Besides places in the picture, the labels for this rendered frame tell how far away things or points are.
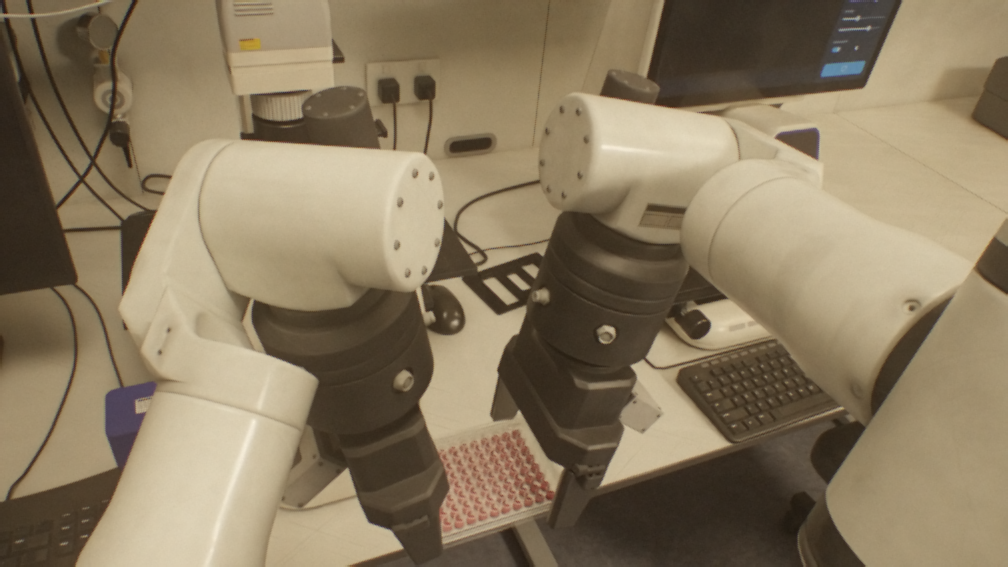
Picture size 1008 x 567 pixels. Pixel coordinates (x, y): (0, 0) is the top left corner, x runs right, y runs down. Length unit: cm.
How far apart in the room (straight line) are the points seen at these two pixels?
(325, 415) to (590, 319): 16
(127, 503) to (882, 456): 27
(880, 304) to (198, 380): 26
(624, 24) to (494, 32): 39
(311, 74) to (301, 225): 49
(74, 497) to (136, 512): 65
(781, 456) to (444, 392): 130
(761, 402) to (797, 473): 104
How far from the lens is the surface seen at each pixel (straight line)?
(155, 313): 35
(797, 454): 217
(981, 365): 23
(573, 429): 49
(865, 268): 30
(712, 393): 108
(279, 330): 38
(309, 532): 89
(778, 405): 111
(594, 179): 39
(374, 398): 40
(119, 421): 75
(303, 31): 80
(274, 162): 35
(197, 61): 141
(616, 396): 49
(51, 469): 103
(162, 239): 36
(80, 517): 95
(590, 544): 181
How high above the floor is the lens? 148
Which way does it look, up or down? 37 degrees down
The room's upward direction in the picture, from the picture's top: 6 degrees clockwise
